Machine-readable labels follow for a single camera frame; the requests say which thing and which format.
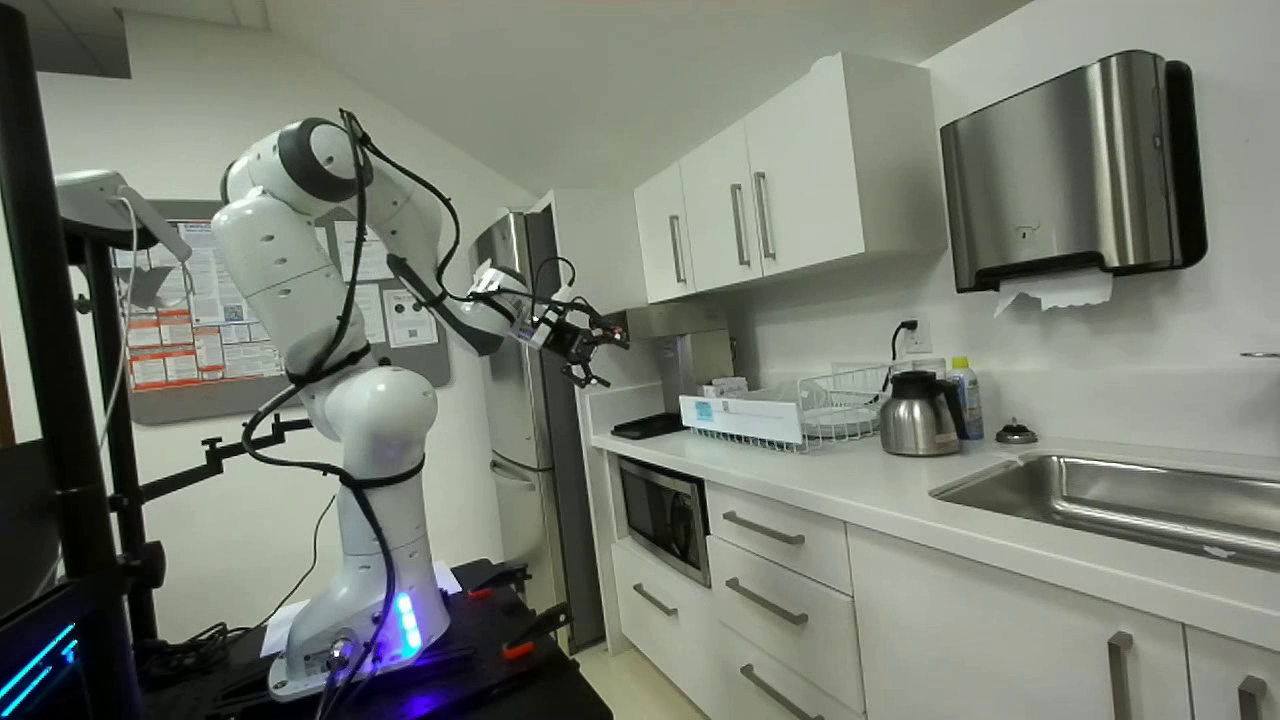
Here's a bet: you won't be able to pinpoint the grey bulletin board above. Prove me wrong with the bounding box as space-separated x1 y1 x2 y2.
112 197 457 431

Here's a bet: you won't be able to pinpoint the black stand frame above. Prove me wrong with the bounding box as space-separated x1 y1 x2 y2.
0 0 172 720

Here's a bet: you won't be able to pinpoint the black monitor blue lines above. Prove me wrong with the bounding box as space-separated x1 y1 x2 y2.
0 586 98 720

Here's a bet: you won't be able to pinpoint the narrow white drawer metal handle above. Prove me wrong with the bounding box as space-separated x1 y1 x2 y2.
607 534 727 716

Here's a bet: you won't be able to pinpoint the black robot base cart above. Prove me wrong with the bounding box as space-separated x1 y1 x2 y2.
145 558 615 720

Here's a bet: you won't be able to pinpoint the deep white drawer metal handle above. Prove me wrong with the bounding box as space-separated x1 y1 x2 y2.
710 536 870 713
713 623 863 720

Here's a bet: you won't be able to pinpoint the black power cord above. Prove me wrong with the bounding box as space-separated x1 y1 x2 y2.
885 316 928 391

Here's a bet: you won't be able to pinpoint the white box blue label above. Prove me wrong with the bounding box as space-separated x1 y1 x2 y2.
676 387 807 448

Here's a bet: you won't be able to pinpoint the steel paper towel dispenser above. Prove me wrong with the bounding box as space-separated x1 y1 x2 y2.
936 48 1213 298

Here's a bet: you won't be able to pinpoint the wide white cabinet door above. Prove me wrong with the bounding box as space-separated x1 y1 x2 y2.
847 526 1191 720

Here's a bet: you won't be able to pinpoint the blue yellow carton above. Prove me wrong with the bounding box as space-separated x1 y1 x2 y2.
936 354 991 445

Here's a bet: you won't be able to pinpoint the grey angled metal plate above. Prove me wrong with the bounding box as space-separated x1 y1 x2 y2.
52 168 193 265

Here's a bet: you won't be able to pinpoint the white paper towel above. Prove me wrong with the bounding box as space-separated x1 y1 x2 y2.
991 265 1115 319

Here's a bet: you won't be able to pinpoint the shallow white drawer metal handle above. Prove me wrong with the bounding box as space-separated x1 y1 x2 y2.
705 479 858 596

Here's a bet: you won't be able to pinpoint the stainless steel refrigerator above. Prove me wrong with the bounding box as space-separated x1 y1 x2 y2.
471 206 614 658

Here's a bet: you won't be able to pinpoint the flat black countertop item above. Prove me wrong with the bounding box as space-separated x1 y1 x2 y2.
607 411 688 445

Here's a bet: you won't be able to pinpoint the white upper cabinet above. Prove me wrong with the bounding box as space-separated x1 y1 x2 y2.
634 54 954 308

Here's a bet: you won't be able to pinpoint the wire dish rack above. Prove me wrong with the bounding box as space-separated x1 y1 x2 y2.
797 366 893 448

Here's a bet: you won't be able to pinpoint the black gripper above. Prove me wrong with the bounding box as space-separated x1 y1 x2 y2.
537 301 634 391

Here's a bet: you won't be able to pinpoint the stainless steel kettle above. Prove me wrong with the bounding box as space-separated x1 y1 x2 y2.
877 368 969 462

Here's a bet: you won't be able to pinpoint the white upper cabinet door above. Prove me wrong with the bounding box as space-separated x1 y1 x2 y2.
676 121 767 298
634 160 696 308
739 54 873 279

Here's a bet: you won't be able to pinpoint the stainless steel sink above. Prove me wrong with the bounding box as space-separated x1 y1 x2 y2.
928 448 1280 575

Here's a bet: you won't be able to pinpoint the white base cabinet door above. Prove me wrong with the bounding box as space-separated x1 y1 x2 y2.
1186 623 1280 720

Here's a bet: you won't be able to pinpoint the black built-in microwave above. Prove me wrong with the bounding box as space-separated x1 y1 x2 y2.
615 456 713 587

